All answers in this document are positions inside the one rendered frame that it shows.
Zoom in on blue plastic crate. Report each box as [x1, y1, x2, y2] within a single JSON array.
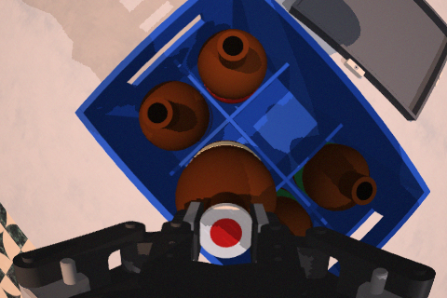
[[74, 0, 430, 249]]

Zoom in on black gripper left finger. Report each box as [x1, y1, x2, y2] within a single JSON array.
[[12, 202, 204, 298]]

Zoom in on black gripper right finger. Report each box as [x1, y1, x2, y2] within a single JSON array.
[[250, 204, 436, 298]]

